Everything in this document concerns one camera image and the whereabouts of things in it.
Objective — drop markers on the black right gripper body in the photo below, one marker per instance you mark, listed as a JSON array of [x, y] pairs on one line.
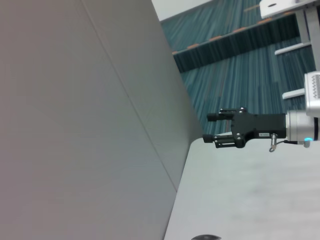
[[260, 126]]

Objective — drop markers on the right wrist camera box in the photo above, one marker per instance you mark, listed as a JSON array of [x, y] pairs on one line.
[[312, 100]]

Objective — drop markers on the white table frame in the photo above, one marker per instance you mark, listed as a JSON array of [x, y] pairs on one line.
[[280, 7]]

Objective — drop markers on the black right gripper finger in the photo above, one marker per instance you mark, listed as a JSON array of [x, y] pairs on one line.
[[222, 140], [220, 116]]

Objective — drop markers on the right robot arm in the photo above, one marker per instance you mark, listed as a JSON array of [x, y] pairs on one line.
[[300, 126]]

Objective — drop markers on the white desk foot bar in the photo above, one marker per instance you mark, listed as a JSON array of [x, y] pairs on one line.
[[293, 94]]

